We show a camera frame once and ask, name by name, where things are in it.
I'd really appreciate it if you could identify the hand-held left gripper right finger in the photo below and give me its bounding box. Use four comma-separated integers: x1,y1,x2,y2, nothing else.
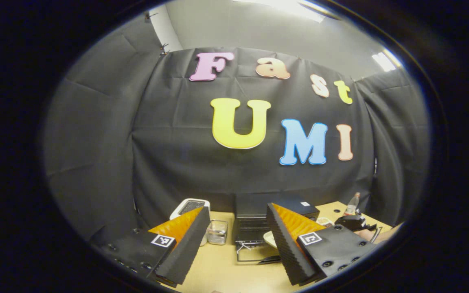
265,202,378,286

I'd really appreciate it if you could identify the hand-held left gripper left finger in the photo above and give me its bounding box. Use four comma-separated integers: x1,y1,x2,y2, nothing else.
96,206,212,286

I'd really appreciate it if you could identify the square white plate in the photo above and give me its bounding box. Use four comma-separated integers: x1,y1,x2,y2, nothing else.
263,230,279,249

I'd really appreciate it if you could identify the black electric oven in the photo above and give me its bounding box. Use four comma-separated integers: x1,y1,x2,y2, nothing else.
231,193,320,265

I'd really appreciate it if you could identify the clear water bottle red label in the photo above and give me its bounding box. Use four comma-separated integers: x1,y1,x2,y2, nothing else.
344,192,361,216

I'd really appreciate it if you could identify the white toaster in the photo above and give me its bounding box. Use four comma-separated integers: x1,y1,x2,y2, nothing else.
169,198,211,247

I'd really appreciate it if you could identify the black backdrop cloth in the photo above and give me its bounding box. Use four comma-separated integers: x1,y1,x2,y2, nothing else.
41,16,430,245

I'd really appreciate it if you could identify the small ceiling light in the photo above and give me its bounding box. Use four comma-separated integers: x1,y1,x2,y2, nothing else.
372,49,402,72

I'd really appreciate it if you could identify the metal wire basket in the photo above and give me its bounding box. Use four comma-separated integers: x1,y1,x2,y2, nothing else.
207,220,229,246

